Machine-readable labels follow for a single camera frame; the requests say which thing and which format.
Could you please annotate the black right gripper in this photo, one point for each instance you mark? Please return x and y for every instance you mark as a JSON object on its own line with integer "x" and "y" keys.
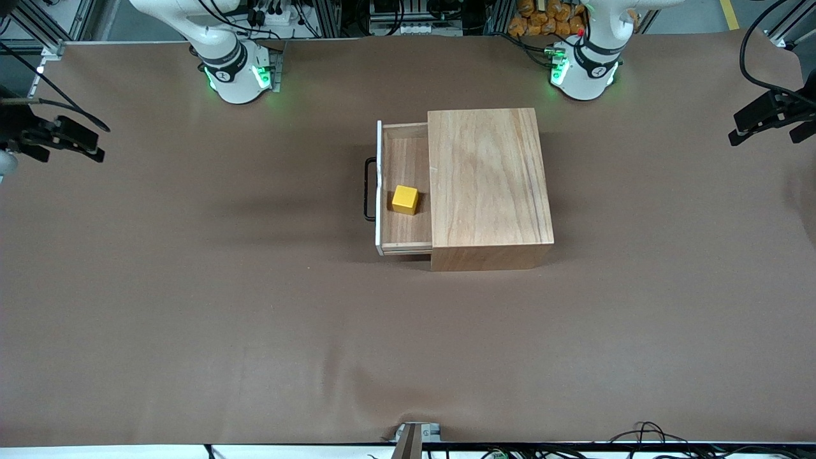
{"x": 17, "y": 126}

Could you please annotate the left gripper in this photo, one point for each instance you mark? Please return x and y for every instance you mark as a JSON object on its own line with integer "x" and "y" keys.
{"x": 781, "y": 106}

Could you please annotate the yellow wooden cube block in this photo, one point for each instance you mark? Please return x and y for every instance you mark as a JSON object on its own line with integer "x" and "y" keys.
{"x": 404, "y": 199}

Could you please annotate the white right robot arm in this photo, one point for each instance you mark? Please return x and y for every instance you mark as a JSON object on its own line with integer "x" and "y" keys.
{"x": 233, "y": 76}

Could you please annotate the pile of orange bags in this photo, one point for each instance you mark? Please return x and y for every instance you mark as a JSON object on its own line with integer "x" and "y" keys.
{"x": 548, "y": 18}

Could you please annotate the wooden cabinet box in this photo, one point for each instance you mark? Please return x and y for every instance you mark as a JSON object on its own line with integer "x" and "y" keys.
{"x": 491, "y": 185}

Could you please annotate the brown table mat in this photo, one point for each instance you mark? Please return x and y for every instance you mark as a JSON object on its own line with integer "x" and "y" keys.
{"x": 319, "y": 331}

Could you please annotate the white power strip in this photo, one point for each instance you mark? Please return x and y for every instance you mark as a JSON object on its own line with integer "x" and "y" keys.
{"x": 401, "y": 29}

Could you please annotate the aluminium frame profile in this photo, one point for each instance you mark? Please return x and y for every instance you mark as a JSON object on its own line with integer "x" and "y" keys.
{"x": 790, "y": 25}

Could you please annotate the metal bracket with brown post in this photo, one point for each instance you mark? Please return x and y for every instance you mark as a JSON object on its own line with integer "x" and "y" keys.
{"x": 411, "y": 440}

